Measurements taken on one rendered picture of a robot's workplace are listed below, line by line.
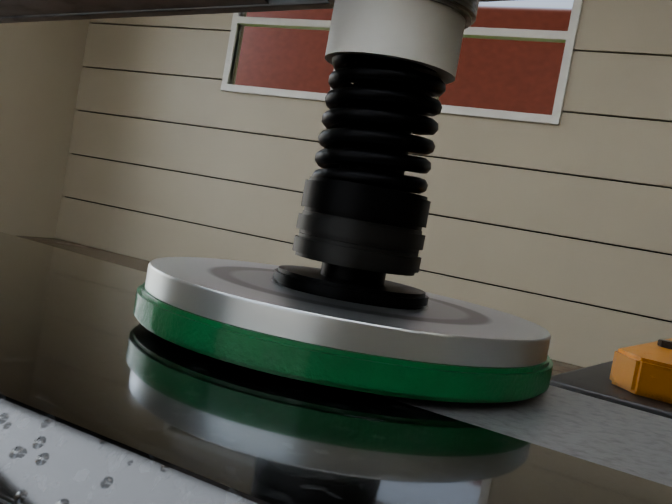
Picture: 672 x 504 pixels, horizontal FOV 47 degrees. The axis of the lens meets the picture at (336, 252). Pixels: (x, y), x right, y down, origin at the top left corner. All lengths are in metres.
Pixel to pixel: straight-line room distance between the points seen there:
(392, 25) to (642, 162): 6.11
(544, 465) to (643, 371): 0.61
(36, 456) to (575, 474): 0.17
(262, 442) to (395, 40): 0.22
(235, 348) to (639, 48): 6.40
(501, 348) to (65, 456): 0.19
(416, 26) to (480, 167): 6.36
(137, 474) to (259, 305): 0.12
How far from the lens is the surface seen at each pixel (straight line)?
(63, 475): 0.23
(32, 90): 9.10
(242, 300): 0.32
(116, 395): 0.27
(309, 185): 0.40
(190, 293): 0.34
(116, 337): 0.37
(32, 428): 0.25
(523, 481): 0.26
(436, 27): 0.40
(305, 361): 0.31
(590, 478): 0.28
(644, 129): 6.52
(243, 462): 0.23
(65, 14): 0.56
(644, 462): 0.33
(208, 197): 8.06
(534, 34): 6.83
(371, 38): 0.39
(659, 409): 0.85
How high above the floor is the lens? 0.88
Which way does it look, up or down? 3 degrees down
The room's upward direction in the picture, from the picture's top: 10 degrees clockwise
